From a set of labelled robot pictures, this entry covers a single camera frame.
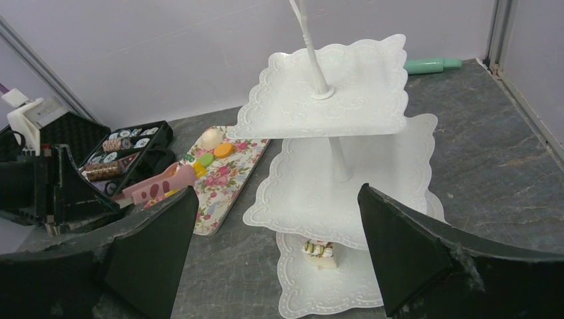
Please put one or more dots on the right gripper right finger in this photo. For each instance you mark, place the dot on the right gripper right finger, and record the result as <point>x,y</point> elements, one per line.
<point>426,268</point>

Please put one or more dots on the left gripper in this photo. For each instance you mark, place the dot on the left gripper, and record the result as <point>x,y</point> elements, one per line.
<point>79,200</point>

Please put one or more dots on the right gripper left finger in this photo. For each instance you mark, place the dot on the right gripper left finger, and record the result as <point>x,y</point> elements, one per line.
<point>129,268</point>

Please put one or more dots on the white decorated cake slice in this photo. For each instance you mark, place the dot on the white decorated cake slice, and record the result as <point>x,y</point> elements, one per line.
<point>320,254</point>

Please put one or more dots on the yellow cube cake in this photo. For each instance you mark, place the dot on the yellow cube cake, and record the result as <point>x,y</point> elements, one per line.
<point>199,169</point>

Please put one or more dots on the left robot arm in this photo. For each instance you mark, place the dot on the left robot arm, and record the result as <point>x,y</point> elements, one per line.
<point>17,188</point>

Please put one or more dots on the black poker chip case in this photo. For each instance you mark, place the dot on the black poker chip case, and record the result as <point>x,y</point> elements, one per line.
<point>113,160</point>

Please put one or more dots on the floral serving tray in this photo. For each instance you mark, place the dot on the floral serving tray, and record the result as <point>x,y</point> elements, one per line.
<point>218,189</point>

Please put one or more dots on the green macaron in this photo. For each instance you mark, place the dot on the green macaron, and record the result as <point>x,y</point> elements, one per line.
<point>206,159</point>

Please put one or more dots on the orange macaron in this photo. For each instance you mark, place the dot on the orange macaron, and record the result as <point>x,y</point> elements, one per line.
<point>223,150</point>

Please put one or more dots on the cream dome cake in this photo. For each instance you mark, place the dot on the cream dome cake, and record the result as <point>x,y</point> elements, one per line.
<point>211,138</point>

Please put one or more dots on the white three-tier cake stand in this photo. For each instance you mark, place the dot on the white three-tier cake stand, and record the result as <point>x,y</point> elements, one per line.
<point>339,113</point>

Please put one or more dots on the mint green rolling pin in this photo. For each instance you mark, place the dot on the mint green rolling pin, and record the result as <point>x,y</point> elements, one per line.
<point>431,65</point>

